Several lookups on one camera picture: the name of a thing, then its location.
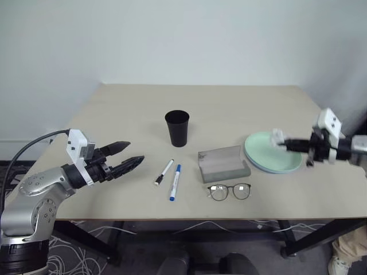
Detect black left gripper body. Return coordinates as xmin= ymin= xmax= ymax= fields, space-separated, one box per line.
xmin=85 ymin=147 xmax=116 ymax=183

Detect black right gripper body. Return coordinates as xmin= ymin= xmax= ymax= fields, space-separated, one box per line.
xmin=305 ymin=128 xmax=331 ymax=168

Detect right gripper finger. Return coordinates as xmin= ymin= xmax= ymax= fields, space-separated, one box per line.
xmin=270 ymin=128 xmax=313 ymax=146
xmin=274 ymin=140 xmax=312 ymax=153

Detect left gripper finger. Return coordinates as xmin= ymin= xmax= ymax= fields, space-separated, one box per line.
xmin=100 ymin=140 xmax=132 ymax=157
xmin=110 ymin=155 xmax=145 ymax=180

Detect black plastic cup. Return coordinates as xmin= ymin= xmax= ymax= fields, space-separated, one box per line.
xmin=164 ymin=109 xmax=190 ymax=148

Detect grey open glasses case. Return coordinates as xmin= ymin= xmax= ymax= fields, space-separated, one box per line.
xmin=197 ymin=145 xmax=252 ymax=184

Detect dark round-framed glasses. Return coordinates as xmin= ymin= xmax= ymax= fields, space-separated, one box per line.
xmin=206 ymin=183 xmax=253 ymax=202

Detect light green plate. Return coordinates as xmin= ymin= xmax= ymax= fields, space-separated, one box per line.
xmin=244 ymin=131 xmax=303 ymax=174

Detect white marker black cap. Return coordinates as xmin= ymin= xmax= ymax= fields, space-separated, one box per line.
xmin=154 ymin=159 xmax=175 ymax=187

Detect light blue plate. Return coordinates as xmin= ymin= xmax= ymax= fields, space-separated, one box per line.
xmin=244 ymin=153 xmax=301 ymax=175

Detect white marker blue cap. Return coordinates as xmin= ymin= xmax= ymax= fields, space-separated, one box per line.
xmin=168 ymin=164 xmax=182 ymax=202

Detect beige trouser leg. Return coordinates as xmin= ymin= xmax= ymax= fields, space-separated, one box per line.
xmin=331 ymin=225 xmax=367 ymax=266

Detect dark rounded shape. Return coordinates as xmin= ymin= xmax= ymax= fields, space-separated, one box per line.
xmin=157 ymin=250 xmax=190 ymax=275

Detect white shoe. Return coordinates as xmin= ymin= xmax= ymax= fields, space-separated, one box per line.
xmin=327 ymin=254 xmax=353 ymax=275

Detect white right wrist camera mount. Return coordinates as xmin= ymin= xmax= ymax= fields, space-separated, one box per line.
xmin=311 ymin=108 xmax=342 ymax=165

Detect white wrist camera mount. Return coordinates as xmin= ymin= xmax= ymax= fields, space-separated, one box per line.
xmin=311 ymin=108 xmax=342 ymax=165
xmin=65 ymin=128 xmax=97 ymax=186

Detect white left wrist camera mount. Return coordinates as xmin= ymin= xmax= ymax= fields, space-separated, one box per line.
xmin=65 ymin=128 xmax=97 ymax=186

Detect white floor cable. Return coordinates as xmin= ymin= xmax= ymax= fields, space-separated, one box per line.
xmin=70 ymin=219 xmax=138 ymax=236
xmin=254 ymin=219 xmax=326 ymax=233
xmin=46 ymin=236 xmax=111 ymax=275
xmin=171 ymin=219 xmax=232 ymax=234

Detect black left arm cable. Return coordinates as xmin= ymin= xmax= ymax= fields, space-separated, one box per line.
xmin=0 ymin=129 xmax=71 ymax=207

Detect black metal table frame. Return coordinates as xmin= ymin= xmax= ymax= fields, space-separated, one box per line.
xmin=53 ymin=219 xmax=367 ymax=268

